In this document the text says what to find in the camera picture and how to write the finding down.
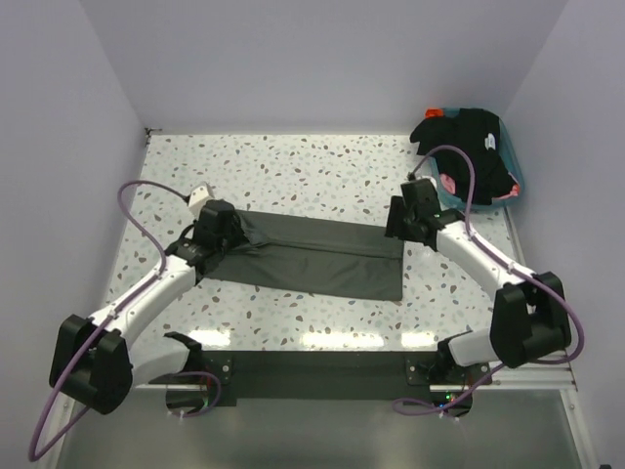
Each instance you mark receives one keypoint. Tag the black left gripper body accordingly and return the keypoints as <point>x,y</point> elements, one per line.
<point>236,234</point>

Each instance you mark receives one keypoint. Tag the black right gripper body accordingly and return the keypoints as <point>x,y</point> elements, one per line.
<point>399,222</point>

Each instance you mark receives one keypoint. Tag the grey t shirt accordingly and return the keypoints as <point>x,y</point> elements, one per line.
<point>315,256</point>

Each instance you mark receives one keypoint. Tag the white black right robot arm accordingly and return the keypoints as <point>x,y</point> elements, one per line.
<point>529,320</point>

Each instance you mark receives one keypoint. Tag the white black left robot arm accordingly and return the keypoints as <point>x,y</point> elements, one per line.
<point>93,363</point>

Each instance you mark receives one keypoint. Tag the pink garment in basket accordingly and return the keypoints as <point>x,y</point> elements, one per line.
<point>448,183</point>

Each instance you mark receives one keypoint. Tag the teal plastic laundry basket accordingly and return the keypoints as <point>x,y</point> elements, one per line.
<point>508,155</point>

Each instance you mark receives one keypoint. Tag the black t shirt in basket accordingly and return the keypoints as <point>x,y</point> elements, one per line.
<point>477,132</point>

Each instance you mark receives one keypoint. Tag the orange garment in basket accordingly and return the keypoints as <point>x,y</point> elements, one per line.
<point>432,112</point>

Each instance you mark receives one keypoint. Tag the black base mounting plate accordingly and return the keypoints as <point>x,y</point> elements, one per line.
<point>328,375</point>

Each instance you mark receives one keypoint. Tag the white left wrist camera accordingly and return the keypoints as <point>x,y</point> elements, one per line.
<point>199,196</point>

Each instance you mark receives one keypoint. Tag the aluminium frame rail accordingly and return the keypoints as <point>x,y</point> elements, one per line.
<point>527,371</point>

